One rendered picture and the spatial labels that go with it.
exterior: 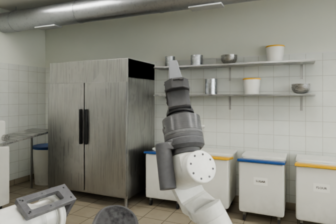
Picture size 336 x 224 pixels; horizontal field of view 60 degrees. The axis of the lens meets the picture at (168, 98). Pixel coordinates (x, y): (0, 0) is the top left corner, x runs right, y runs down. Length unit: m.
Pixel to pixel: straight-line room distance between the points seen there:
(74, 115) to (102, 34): 1.66
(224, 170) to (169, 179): 3.20
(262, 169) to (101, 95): 2.30
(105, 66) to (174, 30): 1.27
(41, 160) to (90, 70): 1.98
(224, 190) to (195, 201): 3.20
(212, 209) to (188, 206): 0.06
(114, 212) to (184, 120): 0.25
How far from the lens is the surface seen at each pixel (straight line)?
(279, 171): 3.70
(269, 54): 4.08
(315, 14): 4.41
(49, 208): 0.50
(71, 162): 4.59
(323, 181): 3.73
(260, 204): 3.83
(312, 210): 3.82
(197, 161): 0.59
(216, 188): 3.89
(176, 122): 0.63
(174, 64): 0.70
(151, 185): 4.20
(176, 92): 0.65
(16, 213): 0.49
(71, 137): 4.53
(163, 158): 0.62
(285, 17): 4.40
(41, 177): 5.63
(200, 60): 4.28
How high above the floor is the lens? 1.51
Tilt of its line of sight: level
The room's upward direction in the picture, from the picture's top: straight up
